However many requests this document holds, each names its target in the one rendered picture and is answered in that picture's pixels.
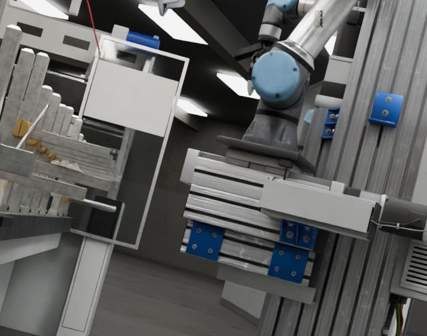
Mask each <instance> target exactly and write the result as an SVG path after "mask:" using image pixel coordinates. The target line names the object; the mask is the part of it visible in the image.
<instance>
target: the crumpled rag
mask: <svg viewBox="0 0 427 336"><path fill-rule="evenodd" d="M51 164H52V165H57V166H60V167H63V168H66V169H67V168H68V169H73V170H75V171H79V172H81V173H82V171H81V170H80V169H79V165H78V163H73V164H70V162H69V160H67V161H64V160H63V161H62V162H59V161H56V159H55V160H54V161H52V162H51Z"/></svg>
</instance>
